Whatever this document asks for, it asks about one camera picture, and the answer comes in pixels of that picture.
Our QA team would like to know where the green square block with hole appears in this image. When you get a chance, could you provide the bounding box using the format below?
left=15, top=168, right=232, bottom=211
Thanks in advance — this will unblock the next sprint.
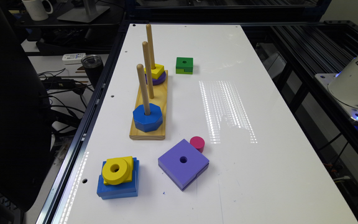
left=176, top=57, right=194, bottom=75

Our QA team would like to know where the blue octagon block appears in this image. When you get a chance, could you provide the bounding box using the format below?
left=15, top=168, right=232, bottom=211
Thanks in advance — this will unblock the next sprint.
left=133, top=103, right=163, bottom=133

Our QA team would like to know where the pink cylinder block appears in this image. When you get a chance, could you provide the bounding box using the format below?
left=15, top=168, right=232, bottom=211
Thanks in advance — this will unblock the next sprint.
left=190, top=136, right=205, bottom=153

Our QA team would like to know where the purple round disc block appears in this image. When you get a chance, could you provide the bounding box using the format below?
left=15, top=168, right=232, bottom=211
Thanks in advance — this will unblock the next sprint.
left=152, top=72, right=167, bottom=86

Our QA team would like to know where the small yellow square block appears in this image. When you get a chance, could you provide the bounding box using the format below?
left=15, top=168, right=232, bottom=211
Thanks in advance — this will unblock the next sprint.
left=150, top=64, right=165, bottom=80

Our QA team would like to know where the purple square block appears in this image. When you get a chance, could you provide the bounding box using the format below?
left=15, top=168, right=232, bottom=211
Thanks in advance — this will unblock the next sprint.
left=158, top=139, right=209, bottom=191

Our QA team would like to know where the blue square block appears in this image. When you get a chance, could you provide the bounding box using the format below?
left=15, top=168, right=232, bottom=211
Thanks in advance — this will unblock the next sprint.
left=97, top=157, right=139, bottom=200

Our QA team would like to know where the wooden peg base board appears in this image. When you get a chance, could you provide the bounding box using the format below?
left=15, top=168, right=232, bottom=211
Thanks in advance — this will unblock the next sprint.
left=129, top=70, right=168, bottom=140

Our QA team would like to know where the front wooden peg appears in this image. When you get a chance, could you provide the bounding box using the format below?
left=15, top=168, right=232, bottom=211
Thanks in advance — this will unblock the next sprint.
left=136, top=64, right=151, bottom=116

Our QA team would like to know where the wooden peg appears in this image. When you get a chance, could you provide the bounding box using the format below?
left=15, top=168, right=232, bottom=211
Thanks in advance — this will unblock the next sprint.
left=146, top=24, right=156, bottom=69
left=136, top=64, right=151, bottom=116
left=142, top=41, right=154, bottom=99

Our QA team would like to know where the middle wooden peg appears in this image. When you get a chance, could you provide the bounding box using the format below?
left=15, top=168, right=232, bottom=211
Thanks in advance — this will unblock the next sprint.
left=142, top=41, right=154, bottom=99

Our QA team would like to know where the rear wooden peg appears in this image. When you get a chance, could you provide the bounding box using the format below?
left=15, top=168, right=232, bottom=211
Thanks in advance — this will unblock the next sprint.
left=146, top=24, right=156, bottom=69

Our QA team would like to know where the black tumbler cup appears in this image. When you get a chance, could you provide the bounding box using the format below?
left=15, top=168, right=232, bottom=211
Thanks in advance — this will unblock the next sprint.
left=81, top=55, right=104, bottom=88

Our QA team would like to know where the white remote label device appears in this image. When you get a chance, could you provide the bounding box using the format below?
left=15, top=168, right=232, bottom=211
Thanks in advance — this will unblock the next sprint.
left=62, top=53, right=86, bottom=65

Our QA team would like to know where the grey monitor stand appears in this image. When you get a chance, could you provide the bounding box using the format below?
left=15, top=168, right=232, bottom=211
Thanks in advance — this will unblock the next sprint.
left=57, top=0, right=110, bottom=23

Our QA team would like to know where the black office chair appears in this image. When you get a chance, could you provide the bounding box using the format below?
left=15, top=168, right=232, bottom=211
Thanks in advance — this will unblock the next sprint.
left=0, top=8, right=51, bottom=212

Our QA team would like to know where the white mug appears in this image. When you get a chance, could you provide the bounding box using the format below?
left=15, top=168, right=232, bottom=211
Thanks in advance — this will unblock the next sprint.
left=22, top=0, right=53, bottom=21

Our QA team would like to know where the yellow ring block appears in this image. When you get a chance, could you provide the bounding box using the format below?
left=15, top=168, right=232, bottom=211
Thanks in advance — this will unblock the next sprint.
left=102, top=156, right=134, bottom=185

